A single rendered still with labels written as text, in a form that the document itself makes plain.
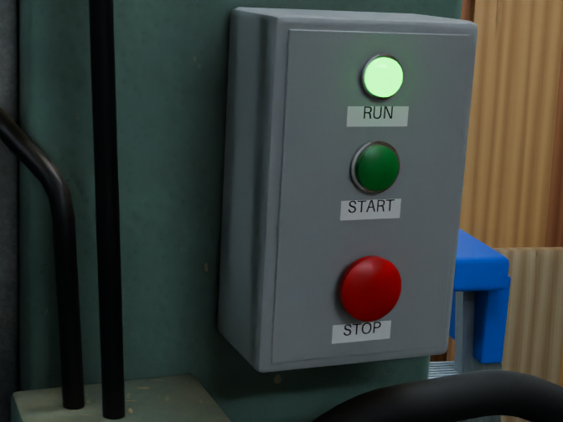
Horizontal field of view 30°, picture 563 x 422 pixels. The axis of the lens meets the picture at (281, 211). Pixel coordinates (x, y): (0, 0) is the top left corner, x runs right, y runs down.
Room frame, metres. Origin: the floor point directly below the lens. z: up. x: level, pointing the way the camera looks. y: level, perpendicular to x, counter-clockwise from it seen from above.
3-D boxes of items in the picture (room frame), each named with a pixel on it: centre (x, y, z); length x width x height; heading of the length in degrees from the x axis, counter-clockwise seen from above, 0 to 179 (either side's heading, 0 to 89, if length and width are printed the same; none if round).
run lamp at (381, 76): (0.46, -0.04, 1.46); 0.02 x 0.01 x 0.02; 113
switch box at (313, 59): (0.49, -0.03, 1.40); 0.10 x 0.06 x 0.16; 113
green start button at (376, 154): (0.46, -0.04, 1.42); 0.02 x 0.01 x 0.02; 113
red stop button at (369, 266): (0.45, -0.04, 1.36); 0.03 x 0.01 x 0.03; 113
